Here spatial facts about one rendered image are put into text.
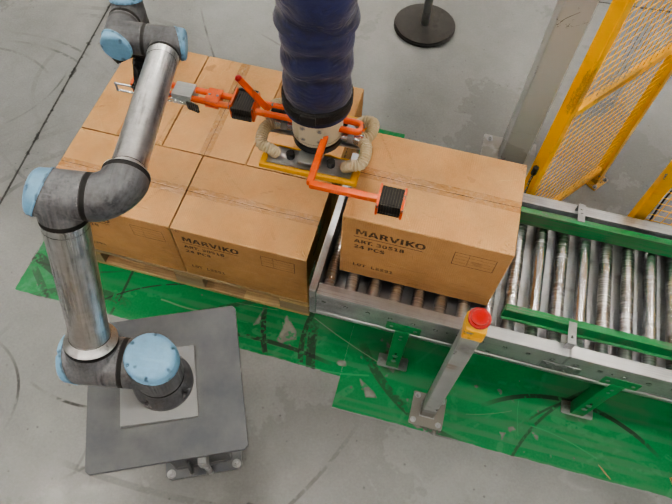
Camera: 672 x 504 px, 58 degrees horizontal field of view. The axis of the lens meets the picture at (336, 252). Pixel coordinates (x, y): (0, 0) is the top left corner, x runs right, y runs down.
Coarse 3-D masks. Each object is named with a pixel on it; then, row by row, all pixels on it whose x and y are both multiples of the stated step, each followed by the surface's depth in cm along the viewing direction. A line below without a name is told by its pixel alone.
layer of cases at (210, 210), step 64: (128, 64) 302; (192, 64) 302; (192, 128) 282; (256, 128) 283; (192, 192) 264; (256, 192) 265; (320, 192) 266; (128, 256) 292; (192, 256) 273; (256, 256) 257
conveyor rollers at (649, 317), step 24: (336, 240) 255; (336, 264) 248; (600, 264) 252; (624, 264) 252; (648, 264) 252; (552, 288) 247; (576, 288) 247; (600, 288) 246; (624, 288) 246; (648, 288) 246; (456, 312) 240; (552, 312) 240; (576, 312) 240; (600, 312) 241; (624, 312) 241; (648, 312) 241; (552, 336) 235; (648, 336) 236; (648, 360) 231
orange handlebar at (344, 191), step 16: (192, 96) 204; (208, 96) 204; (224, 96) 205; (256, 112) 202; (272, 112) 202; (352, 128) 199; (320, 144) 195; (320, 160) 193; (336, 192) 187; (352, 192) 186; (368, 192) 186
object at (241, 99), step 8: (240, 88) 205; (232, 96) 202; (240, 96) 204; (248, 96) 204; (232, 104) 202; (240, 104) 202; (248, 104) 202; (256, 104) 202; (232, 112) 203; (240, 112) 201; (248, 112) 200; (248, 120) 203
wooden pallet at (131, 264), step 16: (96, 256) 302; (112, 256) 307; (144, 272) 303; (160, 272) 303; (176, 272) 293; (208, 288) 300; (224, 288) 300; (240, 288) 300; (272, 304) 296; (288, 304) 290; (304, 304) 286
